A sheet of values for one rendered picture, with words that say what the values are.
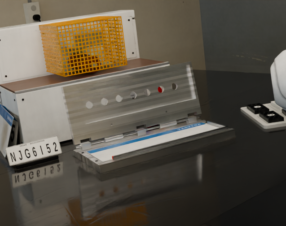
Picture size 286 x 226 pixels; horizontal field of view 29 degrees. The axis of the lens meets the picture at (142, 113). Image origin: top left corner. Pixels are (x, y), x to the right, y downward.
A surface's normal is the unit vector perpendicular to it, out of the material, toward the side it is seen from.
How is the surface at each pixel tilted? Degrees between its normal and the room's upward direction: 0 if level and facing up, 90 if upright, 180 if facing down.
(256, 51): 90
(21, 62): 90
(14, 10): 90
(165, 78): 79
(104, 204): 0
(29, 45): 90
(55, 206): 0
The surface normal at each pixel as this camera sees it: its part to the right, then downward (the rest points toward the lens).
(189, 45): 0.66, 0.10
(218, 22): -0.74, 0.24
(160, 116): 0.42, -0.04
